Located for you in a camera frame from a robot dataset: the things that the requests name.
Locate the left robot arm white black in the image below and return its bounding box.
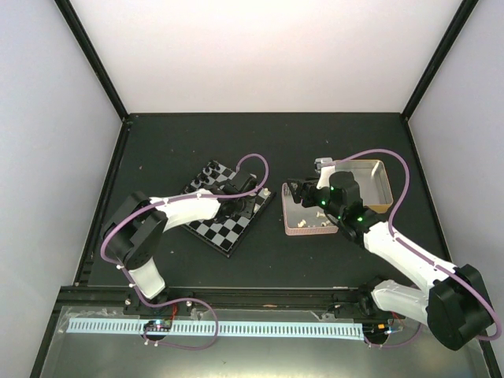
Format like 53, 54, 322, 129
100, 173, 264, 314

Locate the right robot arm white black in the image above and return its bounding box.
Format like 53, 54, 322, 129
287, 171, 503, 350

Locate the small circuit board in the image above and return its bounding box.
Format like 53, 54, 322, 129
143, 320, 172, 332

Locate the pink tin box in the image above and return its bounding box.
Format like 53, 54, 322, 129
281, 183, 338, 236

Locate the black white chessboard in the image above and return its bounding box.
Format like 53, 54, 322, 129
182, 160, 276, 258

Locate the yellow tin lid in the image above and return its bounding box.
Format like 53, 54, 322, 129
335, 159, 394, 213

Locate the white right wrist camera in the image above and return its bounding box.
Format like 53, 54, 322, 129
314, 157, 335, 189

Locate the black mounting rail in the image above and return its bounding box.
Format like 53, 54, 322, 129
125, 287, 379, 316

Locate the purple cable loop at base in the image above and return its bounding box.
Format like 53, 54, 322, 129
142, 295, 220, 350

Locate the light blue slotted cable duct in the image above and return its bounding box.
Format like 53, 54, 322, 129
66, 318, 364, 341

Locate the black right frame post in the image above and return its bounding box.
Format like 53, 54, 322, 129
401, 0, 479, 121

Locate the black frame post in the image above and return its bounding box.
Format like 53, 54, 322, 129
401, 0, 479, 121
54, 0, 128, 120

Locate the black left frame post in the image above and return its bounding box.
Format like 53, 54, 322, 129
54, 0, 128, 120

